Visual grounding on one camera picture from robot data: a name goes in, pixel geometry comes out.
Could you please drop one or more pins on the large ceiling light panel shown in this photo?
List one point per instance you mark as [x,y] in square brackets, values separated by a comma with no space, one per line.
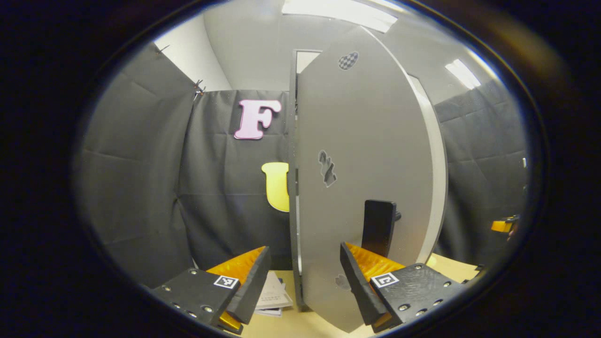
[338,14]

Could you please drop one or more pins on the black binder clip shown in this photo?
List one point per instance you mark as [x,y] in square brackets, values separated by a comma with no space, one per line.
[199,88]

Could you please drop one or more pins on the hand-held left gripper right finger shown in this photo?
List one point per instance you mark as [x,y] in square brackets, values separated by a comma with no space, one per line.
[359,281]

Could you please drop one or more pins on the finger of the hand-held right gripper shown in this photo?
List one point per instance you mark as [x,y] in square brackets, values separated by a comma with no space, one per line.
[501,226]

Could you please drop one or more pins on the grey cabinet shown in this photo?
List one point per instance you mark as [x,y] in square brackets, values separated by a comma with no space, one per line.
[292,141]

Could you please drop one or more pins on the small ceiling light panel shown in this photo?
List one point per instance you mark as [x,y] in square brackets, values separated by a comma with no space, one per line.
[463,73]

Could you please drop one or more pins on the white paper booklet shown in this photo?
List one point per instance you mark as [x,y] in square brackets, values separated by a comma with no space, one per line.
[274,295]

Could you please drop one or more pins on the grey cabinet door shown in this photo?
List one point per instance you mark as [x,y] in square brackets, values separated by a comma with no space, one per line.
[366,141]
[439,164]

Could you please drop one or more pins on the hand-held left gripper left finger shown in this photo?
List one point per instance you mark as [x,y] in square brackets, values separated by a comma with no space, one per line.
[251,281]

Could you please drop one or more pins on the black backdrop cloth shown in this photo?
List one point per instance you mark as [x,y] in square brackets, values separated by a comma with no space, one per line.
[141,178]
[488,155]

